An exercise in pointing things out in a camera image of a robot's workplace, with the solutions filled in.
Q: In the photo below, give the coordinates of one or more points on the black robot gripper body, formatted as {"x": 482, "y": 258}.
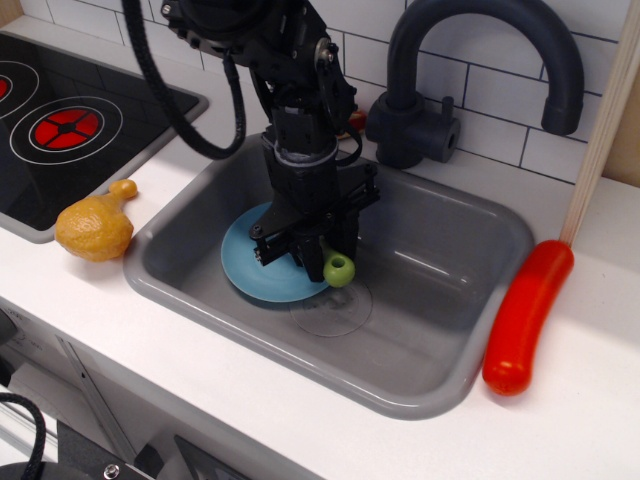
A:
{"x": 319, "y": 199}

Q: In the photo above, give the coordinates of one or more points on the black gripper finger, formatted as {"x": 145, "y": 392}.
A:
{"x": 312, "y": 255}

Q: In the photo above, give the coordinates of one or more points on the grey spatula green handle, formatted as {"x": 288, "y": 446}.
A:
{"x": 338, "y": 269}

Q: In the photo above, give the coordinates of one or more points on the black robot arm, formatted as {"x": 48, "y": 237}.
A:
{"x": 295, "y": 70}

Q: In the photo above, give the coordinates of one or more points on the blue plate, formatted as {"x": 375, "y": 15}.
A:
{"x": 281, "y": 281}

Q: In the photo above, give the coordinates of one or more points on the grey plastic sink basin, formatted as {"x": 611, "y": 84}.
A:
{"x": 405, "y": 338}

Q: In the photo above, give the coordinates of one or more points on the toy lattice pie slice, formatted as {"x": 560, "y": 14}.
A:
{"x": 357, "y": 124}

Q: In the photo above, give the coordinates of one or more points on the dark grey toy faucet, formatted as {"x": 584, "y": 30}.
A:
{"x": 406, "y": 131}

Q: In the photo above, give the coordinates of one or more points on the yellow toy chicken drumstick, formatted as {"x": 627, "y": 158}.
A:
{"x": 96, "y": 228}

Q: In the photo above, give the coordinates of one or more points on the red toy sausage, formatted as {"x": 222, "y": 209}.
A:
{"x": 511, "y": 349}

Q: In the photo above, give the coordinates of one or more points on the black toy stove top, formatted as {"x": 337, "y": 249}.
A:
{"x": 70, "y": 126}

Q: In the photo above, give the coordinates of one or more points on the light wooden post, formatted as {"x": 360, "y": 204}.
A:
{"x": 608, "y": 118}

